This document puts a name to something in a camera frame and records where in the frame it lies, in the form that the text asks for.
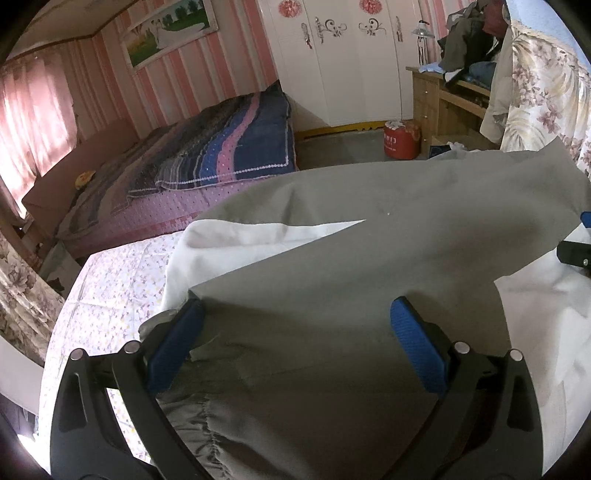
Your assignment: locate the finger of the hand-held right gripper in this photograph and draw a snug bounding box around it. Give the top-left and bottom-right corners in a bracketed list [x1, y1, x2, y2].
[556, 239, 591, 279]

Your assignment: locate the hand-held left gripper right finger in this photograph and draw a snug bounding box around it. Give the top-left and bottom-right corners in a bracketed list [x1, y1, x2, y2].
[390, 296, 542, 480]

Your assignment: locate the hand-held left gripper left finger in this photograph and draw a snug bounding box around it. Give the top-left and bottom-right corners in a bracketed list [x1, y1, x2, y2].
[50, 298, 206, 480]

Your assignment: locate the olive and white jacket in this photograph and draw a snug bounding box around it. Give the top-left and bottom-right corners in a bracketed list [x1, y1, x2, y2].
[139, 138, 591, 480]

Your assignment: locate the pile of clothes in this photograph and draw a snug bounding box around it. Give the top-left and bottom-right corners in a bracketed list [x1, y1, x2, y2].
[436, 0, 509, 88]

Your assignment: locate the bed with purple mattress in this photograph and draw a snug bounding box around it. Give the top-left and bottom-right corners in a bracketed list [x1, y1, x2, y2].
[21, 80, 301, 259]

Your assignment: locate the blue floral curtain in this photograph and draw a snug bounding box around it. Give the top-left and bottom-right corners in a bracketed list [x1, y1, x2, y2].
[480, 0, 591, 178]
[0, 231, 65, 367]

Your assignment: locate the white board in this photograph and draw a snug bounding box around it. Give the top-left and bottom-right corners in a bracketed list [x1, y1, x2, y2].
[0, 339, 44, 416]

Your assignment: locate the red bucket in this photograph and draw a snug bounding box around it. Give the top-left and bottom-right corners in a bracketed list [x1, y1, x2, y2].
[383, 119, 422, 161]

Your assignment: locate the striped blanket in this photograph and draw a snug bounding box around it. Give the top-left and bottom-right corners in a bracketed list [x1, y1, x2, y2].
[60, 80, 296, 232]

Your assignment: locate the wooden desk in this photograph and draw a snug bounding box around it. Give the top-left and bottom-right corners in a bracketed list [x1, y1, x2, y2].
[405, 65, 502, 160]

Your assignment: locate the pink window curtain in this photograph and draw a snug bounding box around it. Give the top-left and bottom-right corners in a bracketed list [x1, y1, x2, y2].
[0, 53, 77, 217]

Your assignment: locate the desk lamp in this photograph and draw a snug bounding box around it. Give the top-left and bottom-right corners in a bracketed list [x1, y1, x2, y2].
[412, 21, 435, 68]

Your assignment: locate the white wardrobe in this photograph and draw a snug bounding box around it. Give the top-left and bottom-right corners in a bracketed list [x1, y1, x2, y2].
[256, 0, 444, 127]

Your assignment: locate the framed wall picture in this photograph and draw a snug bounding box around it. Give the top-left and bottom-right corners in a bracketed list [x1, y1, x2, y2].
[121, 0, 219, 72]

